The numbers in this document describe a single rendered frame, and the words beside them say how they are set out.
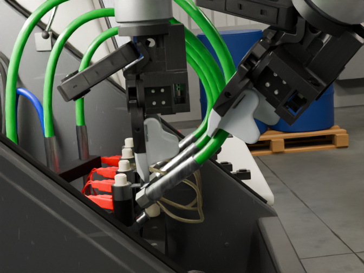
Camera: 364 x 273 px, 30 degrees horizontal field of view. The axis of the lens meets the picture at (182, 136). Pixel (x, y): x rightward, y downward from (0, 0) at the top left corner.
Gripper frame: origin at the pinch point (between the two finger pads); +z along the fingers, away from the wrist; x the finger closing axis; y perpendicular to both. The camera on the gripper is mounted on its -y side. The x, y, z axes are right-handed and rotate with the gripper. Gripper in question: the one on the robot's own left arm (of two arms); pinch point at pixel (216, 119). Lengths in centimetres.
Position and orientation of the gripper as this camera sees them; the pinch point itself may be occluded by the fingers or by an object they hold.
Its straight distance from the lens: 78.0
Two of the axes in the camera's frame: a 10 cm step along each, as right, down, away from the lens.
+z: -4.3, 6.1, 6.6
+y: 7.3, 6.7, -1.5
